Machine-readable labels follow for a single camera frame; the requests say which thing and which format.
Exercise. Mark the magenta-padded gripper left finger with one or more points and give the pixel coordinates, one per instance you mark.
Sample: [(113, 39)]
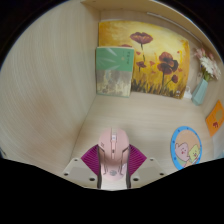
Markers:
[(88, 163)]

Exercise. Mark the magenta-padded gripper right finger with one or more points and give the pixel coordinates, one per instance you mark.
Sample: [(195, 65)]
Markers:
[(138, 163)]

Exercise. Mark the pink computer mouse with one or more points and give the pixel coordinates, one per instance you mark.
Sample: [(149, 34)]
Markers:
[(113, 150)]

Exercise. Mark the round blue-rimmed cartoon mouse pad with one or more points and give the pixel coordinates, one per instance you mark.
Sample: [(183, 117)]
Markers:
[(186, 148)]

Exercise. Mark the white power adapter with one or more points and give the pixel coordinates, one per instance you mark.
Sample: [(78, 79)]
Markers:
[(188, 93)]

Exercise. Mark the orange book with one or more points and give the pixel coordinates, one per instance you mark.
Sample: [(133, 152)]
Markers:
[(216, 118)]

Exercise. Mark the pale teal faceted vase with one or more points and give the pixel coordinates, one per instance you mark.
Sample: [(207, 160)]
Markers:
[(199, 92)]

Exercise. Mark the green and beige book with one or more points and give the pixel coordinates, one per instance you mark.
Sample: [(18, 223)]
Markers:
[(113, 71)]

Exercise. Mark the yellow poppy flower painting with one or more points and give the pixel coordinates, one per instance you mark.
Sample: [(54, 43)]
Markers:
[(160, 60)]

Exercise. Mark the pink and white flower bouquet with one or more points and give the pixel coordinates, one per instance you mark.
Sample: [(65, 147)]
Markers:
[(208, 65)]

